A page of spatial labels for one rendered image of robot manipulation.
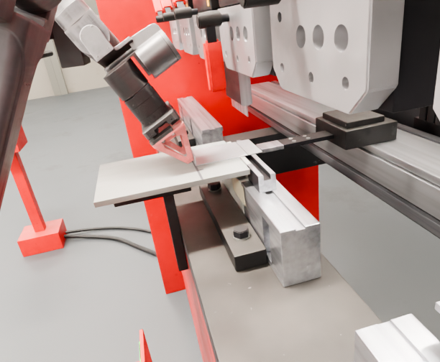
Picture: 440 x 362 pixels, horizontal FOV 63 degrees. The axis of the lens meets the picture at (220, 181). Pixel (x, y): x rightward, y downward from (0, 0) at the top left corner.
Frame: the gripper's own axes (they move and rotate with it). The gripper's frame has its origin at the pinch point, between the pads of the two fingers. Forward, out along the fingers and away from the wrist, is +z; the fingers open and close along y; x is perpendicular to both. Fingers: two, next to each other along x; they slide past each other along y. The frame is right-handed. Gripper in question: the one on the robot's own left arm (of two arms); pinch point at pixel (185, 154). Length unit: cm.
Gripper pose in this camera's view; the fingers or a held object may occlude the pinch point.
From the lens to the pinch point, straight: 69.6
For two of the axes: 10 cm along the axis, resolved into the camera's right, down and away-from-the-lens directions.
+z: 5.5, 7.1, 4.4
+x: -8.0, 6.0, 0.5
